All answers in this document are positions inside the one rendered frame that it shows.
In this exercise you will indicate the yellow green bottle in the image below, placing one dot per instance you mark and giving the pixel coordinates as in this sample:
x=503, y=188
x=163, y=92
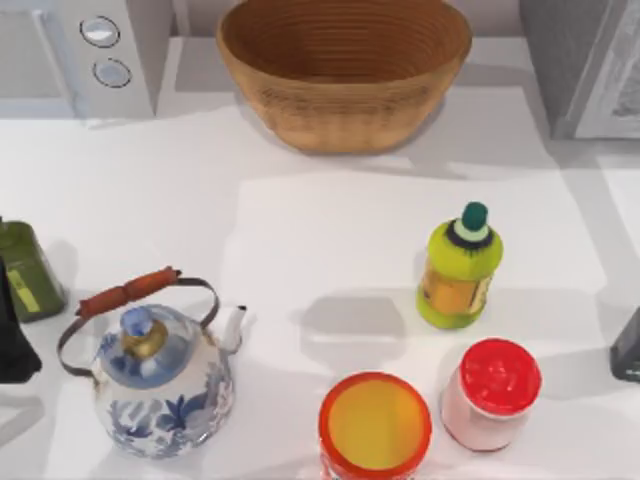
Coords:
x=457, y=277

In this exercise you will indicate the orange and yellow cup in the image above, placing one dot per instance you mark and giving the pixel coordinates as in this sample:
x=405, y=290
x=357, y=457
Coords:
x=375, y=430

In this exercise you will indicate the brown woven basket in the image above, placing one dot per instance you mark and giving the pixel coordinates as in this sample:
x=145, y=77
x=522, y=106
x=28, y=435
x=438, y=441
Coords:
x=345, y=75

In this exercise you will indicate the red lidded jar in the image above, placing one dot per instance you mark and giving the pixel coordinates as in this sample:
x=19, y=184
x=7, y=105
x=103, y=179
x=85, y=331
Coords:
x=492, y=395

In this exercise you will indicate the dark green box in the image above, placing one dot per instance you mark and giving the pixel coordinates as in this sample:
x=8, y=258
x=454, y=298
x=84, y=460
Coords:
x=30, y=270

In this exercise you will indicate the dark grey box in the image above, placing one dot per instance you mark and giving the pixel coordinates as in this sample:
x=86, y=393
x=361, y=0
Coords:
x=627, y=350

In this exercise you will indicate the blue and white kettle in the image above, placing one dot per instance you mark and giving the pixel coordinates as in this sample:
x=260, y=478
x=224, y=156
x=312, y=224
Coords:
x=160, y=380

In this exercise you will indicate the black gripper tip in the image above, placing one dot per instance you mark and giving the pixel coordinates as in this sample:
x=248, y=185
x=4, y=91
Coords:
x=12, y=330

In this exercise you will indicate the round microwave knob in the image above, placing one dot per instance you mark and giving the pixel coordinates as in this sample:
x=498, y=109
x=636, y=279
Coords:
x=112, y=73
x=99, y=30

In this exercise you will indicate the pale microwave oven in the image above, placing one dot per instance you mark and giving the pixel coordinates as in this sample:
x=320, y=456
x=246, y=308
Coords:
x=75, y=55

